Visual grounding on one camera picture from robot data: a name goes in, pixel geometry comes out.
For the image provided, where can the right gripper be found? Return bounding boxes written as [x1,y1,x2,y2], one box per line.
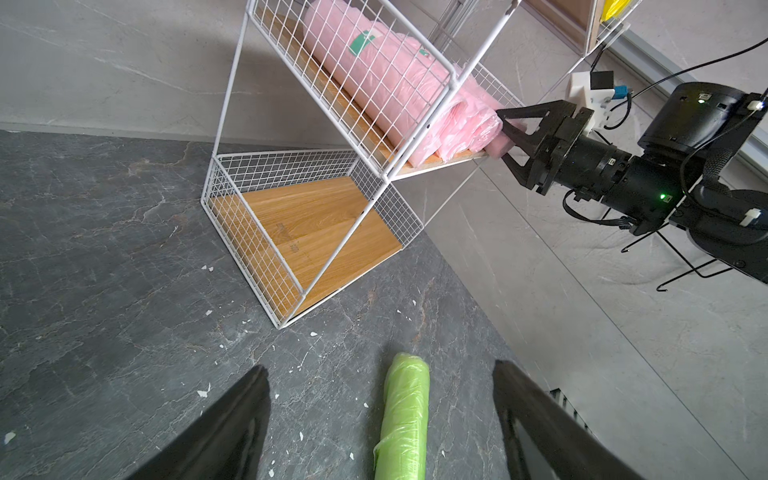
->
[496,100,594,195]

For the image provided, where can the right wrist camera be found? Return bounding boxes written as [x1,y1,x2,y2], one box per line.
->
[567,70,630,133]

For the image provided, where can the yellow roll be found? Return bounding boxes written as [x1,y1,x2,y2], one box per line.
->
[600,0,631,23]

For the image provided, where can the white three-tier wire shelf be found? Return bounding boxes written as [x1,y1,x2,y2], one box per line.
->
[201,1,519,329]

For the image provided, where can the pink roll top angled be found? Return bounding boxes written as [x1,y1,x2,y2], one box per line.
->
[436,75,503,162]

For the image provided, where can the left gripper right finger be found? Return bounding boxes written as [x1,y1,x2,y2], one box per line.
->
[492,360,641,479]

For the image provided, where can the green roll right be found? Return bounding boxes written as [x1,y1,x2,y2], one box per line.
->
[373,352,430,479]

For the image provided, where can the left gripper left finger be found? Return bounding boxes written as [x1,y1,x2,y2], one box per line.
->
[129,365,271,479]

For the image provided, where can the black wall hook rack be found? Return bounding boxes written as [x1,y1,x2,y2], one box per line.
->
[620,224,735,293]

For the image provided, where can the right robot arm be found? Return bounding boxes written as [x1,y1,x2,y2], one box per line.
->
[497,82,767,282]

